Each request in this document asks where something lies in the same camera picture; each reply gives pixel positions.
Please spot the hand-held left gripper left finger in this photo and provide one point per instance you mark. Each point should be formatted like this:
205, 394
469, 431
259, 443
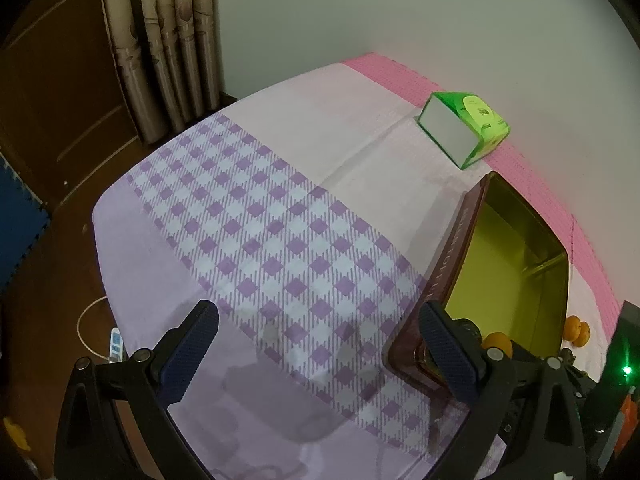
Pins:
187, 355

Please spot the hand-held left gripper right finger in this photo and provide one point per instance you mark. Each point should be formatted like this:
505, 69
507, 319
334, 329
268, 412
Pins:
450, 355

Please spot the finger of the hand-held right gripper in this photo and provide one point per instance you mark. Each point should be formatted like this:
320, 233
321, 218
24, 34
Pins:
470, 332

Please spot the small orange mandarin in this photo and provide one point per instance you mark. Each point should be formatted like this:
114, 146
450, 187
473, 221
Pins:
500, 341

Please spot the large orange mandarin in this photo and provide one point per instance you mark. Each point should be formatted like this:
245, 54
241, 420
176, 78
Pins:
575, 330

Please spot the brown rectangular tin box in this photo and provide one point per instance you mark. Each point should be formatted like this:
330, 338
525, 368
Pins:
500, 260

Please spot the white power strip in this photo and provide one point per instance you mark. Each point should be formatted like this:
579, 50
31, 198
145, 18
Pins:
116, 345

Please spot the small yellow object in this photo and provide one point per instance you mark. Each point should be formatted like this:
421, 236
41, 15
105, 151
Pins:
15, 432

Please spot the green tissue pack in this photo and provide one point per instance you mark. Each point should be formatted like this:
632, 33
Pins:
450, 127

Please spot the pink purple checkered tablecloth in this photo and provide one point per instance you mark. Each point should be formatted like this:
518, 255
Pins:
275, 160

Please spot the blue foam floor mat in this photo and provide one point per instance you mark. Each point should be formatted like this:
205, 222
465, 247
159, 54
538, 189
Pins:
20, 220

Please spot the brown wooden door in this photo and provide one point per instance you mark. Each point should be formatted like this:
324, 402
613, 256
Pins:
65, 60

